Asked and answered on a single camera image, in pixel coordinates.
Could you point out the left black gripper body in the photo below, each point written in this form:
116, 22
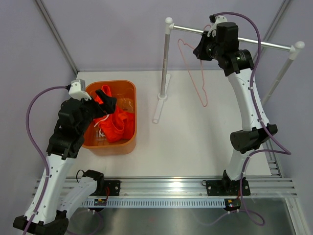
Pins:
92, 110

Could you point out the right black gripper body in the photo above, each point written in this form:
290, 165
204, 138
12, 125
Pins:
212, 50

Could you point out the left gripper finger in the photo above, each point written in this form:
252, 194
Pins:
109, 105
101, 97

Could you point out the orange shorts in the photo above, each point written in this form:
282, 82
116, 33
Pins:
121, 124

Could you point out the pink clothes hanger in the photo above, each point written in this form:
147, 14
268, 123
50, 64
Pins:
193, 69

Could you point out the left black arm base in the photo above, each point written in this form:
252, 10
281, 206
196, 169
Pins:
108, 187

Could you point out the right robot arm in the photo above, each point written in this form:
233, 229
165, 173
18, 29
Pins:
221, 43

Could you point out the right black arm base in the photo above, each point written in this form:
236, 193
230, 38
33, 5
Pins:
226, 187

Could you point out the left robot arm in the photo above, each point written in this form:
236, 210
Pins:
48, 214

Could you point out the orange plastic basket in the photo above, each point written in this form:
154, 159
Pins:
97, 144

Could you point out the silver clothes rack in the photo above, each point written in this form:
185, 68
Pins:
293, 51

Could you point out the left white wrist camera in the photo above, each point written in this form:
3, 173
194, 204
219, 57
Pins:
77, 90

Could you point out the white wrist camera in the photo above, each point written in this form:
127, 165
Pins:
77, 90
218, 19

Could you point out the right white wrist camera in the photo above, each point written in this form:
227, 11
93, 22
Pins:
218, 19

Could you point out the white slotted cable duct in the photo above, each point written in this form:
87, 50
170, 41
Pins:
154, 203

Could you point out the aluminium mounting rail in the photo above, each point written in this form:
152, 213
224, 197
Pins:
193, 187

